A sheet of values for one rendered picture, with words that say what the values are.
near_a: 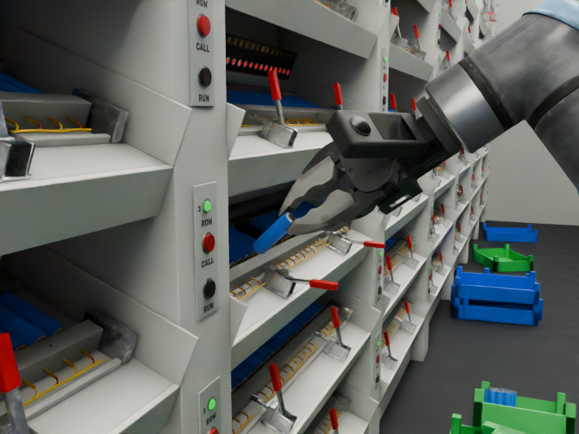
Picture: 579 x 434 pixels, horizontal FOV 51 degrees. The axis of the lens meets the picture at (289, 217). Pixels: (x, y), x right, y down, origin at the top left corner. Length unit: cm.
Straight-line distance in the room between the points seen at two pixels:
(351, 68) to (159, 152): 71
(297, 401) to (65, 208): 59
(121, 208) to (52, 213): 7
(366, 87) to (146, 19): 70
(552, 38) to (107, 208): 44
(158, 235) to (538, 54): 40
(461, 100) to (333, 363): 57
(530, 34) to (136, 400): 49
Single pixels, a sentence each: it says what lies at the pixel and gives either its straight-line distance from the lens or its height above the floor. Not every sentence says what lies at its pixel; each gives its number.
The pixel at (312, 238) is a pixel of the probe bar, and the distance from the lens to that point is 96.
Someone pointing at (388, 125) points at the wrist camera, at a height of 75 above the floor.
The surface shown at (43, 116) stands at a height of 76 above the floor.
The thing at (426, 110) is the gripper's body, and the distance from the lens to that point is 66.
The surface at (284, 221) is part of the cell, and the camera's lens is 70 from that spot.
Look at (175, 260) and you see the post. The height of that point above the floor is 64.
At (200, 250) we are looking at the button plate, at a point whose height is 64.
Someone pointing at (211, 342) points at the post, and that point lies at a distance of 59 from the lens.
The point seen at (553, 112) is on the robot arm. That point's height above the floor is 76.
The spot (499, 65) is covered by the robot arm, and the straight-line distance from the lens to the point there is 65.
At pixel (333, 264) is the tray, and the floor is 53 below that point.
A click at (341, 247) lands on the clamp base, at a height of 54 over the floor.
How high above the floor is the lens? 75
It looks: 9 degrees down
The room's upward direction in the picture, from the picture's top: straight up
